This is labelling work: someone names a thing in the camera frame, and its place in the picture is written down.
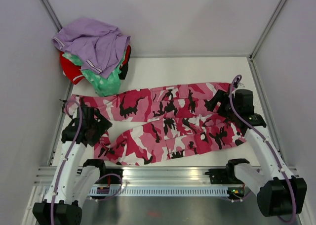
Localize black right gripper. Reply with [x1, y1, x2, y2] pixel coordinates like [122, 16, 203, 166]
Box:
[204, 89, 240, 120]

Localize pink camouflage trousers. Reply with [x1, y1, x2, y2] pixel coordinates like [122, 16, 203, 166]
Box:
[66, 83, 245, 166]

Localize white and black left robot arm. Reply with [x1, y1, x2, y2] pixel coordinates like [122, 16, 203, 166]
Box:
[33, 106, 112, 225]

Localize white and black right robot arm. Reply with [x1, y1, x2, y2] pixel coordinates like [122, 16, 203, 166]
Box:
[206, 89, 307, 217]

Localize green tie-dye garment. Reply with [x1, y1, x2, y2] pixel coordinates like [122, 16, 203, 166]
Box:
[63, 53, 125, 96]

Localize red garment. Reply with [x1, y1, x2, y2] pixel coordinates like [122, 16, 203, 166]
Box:
[59, 52, 85, 85]

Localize black garment in pile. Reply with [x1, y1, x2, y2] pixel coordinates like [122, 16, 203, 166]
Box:
[118, 45, 132, 80]

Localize purple shirt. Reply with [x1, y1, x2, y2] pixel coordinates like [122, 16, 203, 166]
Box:
[52, 17, 130, 79]

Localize aluminium left side rail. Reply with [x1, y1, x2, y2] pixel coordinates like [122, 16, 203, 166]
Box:
[46, 82, 73, 166]

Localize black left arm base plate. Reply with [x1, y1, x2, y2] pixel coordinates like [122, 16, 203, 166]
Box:
[104, 168, 123, 186]

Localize white slotted cable duct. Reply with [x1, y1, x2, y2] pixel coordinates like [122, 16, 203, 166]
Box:
[87, 186, 229, 196]

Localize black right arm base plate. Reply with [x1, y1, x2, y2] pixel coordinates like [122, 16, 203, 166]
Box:
[204, 168, 243, 185]

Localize aluminium front rail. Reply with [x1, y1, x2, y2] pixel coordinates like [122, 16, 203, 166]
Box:
[34, 166, 303, 186]

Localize aluminium right corner post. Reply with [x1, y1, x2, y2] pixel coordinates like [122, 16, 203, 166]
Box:
[249, 0, 288, 61]

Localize aluminium corner post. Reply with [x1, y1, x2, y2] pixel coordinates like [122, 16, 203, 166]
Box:
[249, 0, 288, 61]
[40, 0, 62, 32]

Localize aluminium left corner post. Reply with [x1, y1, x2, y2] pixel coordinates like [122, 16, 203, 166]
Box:
[40, 0, 62, 32]

